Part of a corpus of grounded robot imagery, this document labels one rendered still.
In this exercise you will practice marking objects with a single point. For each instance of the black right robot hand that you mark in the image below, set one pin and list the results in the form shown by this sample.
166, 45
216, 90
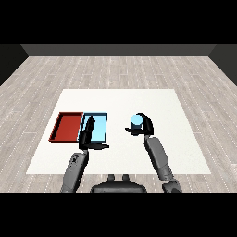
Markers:
147, 125

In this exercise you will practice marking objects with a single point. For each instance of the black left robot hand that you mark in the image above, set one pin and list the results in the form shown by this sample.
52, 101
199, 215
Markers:
84, 137

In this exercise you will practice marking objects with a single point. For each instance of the small blue can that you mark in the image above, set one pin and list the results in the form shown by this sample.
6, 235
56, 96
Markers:
136, 121

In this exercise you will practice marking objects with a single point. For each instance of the light blue shallow open box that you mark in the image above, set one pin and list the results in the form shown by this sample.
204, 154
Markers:
99, 126

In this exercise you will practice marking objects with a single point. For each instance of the red shallow open box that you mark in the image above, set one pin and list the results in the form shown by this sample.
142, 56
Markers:
66, 126

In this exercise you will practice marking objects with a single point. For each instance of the dark grey robot body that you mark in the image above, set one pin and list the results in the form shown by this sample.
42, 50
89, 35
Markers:
118, 185

